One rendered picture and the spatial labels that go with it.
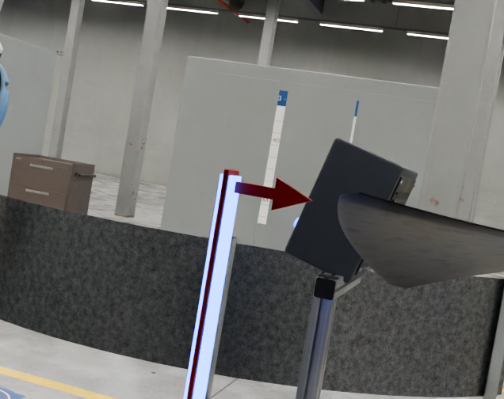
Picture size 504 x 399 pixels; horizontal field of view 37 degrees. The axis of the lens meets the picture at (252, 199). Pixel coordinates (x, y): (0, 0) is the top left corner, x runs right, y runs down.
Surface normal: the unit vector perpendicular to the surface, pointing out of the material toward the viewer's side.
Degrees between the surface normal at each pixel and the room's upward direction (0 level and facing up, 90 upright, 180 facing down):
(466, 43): 90
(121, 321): 90
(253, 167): 90
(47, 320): 90
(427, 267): 156
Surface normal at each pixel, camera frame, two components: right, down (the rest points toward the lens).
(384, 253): -0.13, 0.94
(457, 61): -0.29, 0.00
